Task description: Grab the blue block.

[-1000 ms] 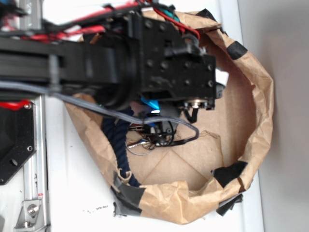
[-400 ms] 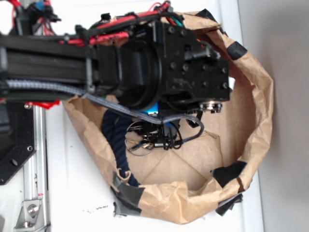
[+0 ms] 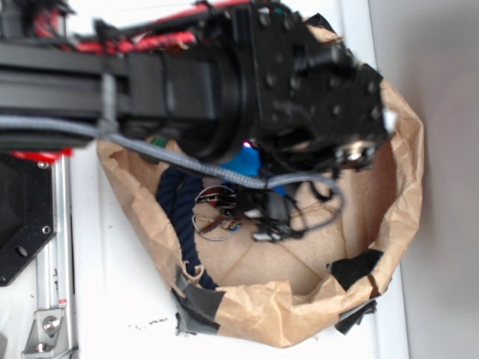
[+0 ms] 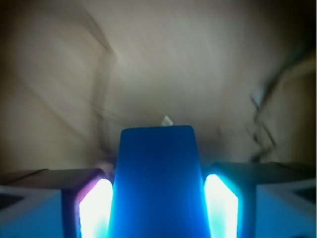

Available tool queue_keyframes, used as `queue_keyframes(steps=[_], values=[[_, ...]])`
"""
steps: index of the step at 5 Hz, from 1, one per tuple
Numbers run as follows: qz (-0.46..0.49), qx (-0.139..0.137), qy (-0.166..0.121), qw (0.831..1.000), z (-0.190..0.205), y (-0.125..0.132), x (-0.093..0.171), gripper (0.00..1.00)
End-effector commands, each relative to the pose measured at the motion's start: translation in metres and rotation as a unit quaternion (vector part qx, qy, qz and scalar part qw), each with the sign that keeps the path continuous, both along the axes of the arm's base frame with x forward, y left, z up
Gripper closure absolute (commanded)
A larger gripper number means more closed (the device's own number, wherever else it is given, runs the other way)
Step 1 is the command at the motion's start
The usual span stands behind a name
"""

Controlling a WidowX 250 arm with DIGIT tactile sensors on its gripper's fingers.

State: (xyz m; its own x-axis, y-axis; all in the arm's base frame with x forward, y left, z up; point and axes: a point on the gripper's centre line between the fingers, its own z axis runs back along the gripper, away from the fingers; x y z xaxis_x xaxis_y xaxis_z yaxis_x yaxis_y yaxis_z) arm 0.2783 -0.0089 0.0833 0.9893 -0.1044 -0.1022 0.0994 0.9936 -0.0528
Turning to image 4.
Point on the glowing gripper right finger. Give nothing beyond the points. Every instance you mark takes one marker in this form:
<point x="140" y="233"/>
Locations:
<point x="261" y="200"/>

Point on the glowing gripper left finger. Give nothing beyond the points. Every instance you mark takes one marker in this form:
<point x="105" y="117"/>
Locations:
<point x="55" y="204"/>

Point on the blue block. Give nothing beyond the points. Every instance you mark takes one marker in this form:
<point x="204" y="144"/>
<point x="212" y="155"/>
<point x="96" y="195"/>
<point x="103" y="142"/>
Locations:
<point x="158" y="187"/>

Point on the brown paper bag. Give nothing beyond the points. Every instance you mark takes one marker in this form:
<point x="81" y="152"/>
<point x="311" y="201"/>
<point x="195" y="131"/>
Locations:
<point x="75" y="73"/>

